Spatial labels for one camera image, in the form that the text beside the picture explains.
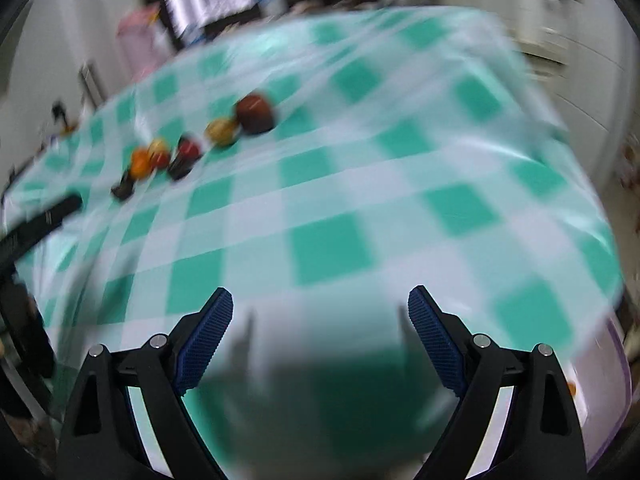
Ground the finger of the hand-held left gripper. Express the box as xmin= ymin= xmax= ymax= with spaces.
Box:
xmin=0 ymin=195 xmax=83 ymax=268

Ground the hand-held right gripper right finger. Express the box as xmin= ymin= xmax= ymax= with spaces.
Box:
xmin=407 ymin=285 xmax=587 ymax=480

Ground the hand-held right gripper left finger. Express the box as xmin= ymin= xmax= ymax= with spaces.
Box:
xmin=59 ymin=287 xmax=235 ymax=480

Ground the large dark red tomato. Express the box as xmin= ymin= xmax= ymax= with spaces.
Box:
xmin=235 ymin=91 xmax=277 ymax=136

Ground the stainless steel bottle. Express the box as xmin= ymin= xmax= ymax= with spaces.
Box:
xmin=80 ymin=60 xmax=108 ymax=106

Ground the small red fruit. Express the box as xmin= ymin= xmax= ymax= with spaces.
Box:
xmin=176 ymin=134 xmax=203 ymax=161

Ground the green checkered tablecloth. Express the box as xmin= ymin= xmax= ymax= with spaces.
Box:
xmin=0 ymin=7 xmax=626 ymax=480

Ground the white plate with purple rim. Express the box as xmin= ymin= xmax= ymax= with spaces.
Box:
xmin=565 ymin=320 xmax=631 ymax=476

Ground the yellow striped round fruit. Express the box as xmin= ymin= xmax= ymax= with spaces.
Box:
xmin=206 ymin=117 xmax=240 ymax=148

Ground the pink thermos jug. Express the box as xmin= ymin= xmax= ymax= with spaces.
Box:
xmin=116 ymin=4 xmax=173 ymax=81

